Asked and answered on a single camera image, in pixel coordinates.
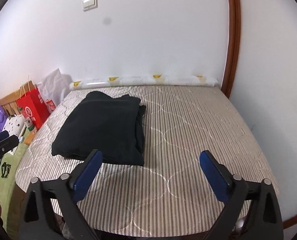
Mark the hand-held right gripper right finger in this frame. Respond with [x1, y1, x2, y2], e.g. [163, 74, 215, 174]
[200, 150, 284, 240]

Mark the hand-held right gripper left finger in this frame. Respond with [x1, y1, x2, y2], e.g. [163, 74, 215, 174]
[18, 149, 103, 240]

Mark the black sweatshirt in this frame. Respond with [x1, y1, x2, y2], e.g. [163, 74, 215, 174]
[51, 91, 147, 167]

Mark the white spotted cloth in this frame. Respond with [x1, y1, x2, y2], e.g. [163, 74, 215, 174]
[5, 115, 25, 141]

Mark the plastic bottle with green label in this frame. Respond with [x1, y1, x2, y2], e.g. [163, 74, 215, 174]
[18, 107, 37, 134]

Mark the green bed sheet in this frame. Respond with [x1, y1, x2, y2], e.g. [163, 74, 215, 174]
[0, 130, 36, 230]

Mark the wooden headboard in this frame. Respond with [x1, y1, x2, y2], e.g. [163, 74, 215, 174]
[0, 81, 35, 112]

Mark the red paper bag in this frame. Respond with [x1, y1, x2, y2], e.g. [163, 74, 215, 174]
[16, 82, 51, 130]

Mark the striped quilted bed cover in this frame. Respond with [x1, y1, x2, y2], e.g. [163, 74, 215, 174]
[15, 84, 280, 232]

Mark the white crumpled tissue paper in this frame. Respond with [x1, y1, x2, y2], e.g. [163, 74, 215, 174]
[37, 67, 72, 105]

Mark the brown wooden baseboard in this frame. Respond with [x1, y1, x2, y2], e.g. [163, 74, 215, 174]
[283, 205, 297, 230]

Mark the brown wooden door frame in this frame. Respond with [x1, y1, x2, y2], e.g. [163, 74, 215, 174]
[220, 0, 241, 99]

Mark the white wall light switch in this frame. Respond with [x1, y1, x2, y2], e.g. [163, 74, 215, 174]
[82, 0, 98, 12]

